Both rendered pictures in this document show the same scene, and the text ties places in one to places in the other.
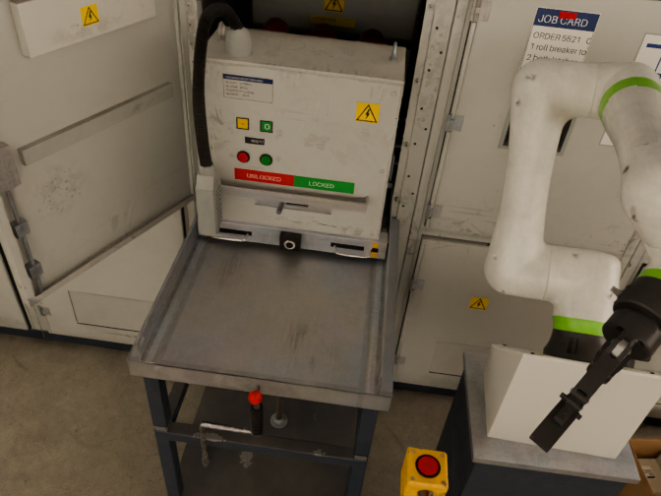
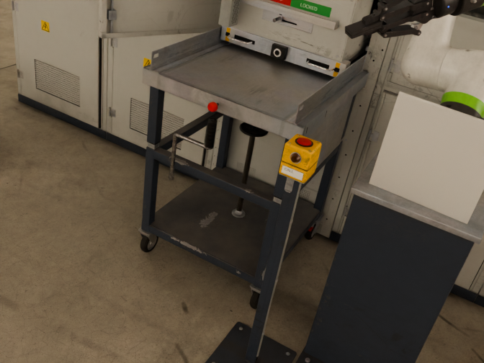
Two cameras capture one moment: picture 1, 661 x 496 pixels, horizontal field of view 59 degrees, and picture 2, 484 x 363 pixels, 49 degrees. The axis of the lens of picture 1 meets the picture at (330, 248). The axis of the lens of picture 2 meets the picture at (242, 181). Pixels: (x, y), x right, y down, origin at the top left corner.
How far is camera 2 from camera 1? 0.93 m
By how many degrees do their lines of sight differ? 18
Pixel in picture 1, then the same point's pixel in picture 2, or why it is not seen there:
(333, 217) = (312, 37)
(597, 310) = (472, 87)
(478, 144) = not seen: hidden behind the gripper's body
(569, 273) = (458, 60)
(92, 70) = not seen: outside the picture
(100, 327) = (143, 134)
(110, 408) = (129, 185)
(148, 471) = (136, 222)
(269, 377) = (225, 97)
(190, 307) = (195, 63)
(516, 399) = (392, 141)
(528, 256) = (431, 46)
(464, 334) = not seen: hidden behind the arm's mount
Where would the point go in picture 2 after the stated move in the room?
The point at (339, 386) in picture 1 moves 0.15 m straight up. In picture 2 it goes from (271, 114) to (279, 69)
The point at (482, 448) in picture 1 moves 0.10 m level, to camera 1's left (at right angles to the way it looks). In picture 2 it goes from (361, 186) to (329, 174)
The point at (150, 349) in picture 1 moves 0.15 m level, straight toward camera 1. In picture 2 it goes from (159, 68) to (152, 84)
